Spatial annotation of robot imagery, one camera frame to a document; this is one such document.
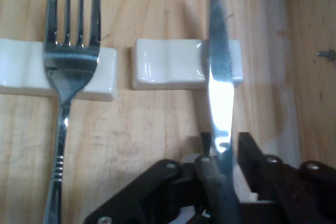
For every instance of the metal screw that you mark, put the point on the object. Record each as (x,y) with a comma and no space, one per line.
(326,54)

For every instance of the light wooden drawer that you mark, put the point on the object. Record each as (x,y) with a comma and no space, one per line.
(157,119)

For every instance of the silver fork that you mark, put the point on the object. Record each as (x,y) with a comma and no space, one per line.
(71,77)

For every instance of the white ceramic cutlery rest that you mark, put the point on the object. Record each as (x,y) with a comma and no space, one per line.
(170,64)
(23,72)

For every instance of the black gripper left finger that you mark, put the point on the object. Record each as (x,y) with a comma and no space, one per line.
(147,190)

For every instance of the silver table knife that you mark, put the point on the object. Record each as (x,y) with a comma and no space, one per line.
(220,103)

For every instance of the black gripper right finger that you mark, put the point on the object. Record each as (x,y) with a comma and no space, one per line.
(288,192)

